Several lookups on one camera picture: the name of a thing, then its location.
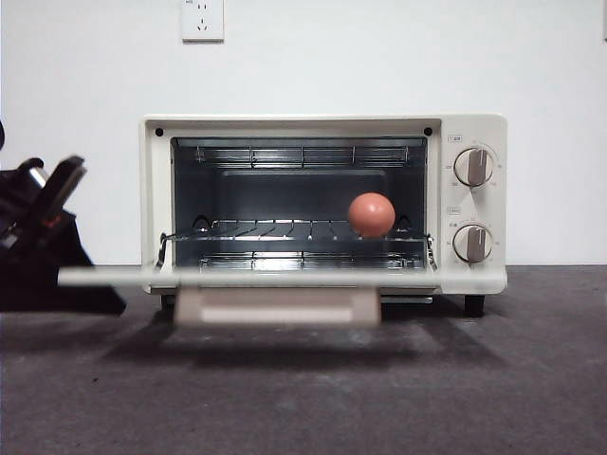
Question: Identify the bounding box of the oven door with beige handle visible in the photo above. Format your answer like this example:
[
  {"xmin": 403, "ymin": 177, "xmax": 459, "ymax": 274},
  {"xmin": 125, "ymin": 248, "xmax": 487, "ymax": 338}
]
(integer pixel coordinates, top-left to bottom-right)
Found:
[{"xmin": 56, "ymin": 267, "xmax": 440, "ymax": 331}]

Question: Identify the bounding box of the cream timer knob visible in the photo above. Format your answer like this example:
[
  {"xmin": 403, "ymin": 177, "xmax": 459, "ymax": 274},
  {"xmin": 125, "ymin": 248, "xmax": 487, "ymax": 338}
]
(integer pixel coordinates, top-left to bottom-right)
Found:
[{"xmin": 452, "ymin": 223, "xmax": 495, "ymax": 264}]

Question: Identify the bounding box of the cream temperature knob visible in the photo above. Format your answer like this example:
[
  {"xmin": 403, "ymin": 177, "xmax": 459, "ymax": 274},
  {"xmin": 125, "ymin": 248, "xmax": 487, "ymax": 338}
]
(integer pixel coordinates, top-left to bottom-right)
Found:
[{"xmin": 453, "ymin": 146, "xmax": 497, "ymax": 189}]

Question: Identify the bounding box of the cream toaster oven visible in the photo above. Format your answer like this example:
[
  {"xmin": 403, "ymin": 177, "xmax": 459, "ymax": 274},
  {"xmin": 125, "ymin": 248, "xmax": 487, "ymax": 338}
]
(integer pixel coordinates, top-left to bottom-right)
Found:
[{"xmin": 139, "ymin": 112, "xmax": 508, "ymax": 298}]

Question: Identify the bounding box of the white wall socket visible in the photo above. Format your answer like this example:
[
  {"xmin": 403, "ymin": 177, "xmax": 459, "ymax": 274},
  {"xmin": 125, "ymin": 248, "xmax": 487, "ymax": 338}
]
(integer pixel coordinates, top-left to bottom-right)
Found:
[{"xmin": 182, "ymin": 0, "xmax": 225, "ymax": 43}]

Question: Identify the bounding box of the metal wire oven rack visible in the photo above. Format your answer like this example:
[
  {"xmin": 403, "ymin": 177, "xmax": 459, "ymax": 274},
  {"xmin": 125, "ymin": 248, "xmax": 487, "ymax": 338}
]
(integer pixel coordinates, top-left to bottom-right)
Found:
[{"xmin": 160, "ymin": 217, "xmax": 435, "ymax": 244}]

